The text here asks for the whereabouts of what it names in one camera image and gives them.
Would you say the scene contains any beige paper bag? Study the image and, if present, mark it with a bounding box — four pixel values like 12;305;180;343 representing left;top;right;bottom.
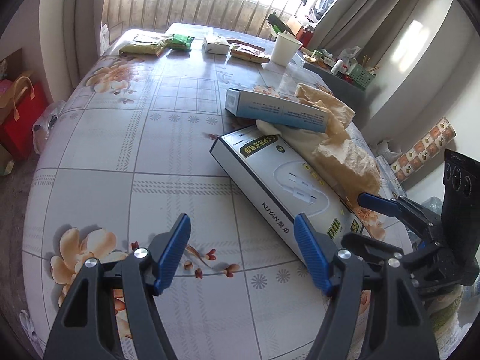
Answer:
290;84;382;207

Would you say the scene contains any white black KUYAN box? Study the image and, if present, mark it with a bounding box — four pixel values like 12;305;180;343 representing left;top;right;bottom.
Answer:
210;125;365;258

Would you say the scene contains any light blue long box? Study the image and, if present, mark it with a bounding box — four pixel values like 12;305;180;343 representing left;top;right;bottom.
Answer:
225;88;329;133

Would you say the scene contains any patterned tile roll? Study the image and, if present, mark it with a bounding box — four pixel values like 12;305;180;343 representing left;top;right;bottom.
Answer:
391;117;456;184

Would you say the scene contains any floral tablecloth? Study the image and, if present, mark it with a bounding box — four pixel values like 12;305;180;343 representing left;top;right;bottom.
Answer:
23;24;328;359

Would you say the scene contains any dark grey cabinet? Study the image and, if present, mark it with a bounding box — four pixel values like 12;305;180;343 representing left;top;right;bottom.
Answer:
303;62;365;107

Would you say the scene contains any green plastic basket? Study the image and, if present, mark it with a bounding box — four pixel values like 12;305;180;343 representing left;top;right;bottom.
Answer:
346;63;376;90

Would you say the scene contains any white slipper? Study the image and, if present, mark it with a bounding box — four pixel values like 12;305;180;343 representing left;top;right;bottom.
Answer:
19;310;43;359

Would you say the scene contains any white plastic shopping bag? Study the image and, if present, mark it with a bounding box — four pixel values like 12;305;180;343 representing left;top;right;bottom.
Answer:
32;100;66;155

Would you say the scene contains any white paper cup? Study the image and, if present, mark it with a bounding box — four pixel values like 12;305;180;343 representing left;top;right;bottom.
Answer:
270;33;303;67

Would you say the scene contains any grey right curtain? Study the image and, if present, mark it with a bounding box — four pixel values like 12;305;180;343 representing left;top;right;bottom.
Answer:
307;0;400;55

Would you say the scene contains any grey curtain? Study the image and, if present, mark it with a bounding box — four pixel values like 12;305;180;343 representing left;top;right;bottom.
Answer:
307;0;400;55
39;0;104;99

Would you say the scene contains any small green packet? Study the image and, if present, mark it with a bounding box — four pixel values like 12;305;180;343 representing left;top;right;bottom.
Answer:
168;34;194;52

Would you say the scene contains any small white box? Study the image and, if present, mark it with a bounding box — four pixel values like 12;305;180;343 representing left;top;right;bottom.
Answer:
202;34;230;55

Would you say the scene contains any orange brown snack packet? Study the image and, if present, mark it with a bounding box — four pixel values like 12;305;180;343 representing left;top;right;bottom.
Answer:
227;38;270;64

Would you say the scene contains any red gift bag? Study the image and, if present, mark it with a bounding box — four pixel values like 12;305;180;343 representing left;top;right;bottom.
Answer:
1;72;49;160

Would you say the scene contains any yellow green snack packet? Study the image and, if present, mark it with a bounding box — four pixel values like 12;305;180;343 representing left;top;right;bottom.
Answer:
118;34;173;58

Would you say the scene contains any grey left curtain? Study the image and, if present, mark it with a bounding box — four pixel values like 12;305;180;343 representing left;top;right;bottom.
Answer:
39;0;104;99

